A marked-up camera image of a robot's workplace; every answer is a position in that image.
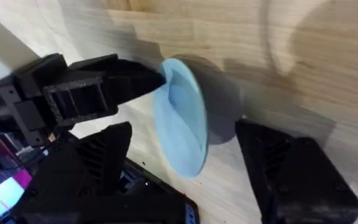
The computer screen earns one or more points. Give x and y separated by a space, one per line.
2 196

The light blue plate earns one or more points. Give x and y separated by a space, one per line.
182 130

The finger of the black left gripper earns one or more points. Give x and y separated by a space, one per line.
104 93
104 63

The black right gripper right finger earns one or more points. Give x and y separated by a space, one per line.
297 180

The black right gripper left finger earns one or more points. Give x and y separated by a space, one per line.
89 168

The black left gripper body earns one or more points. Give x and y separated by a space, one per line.
20 93

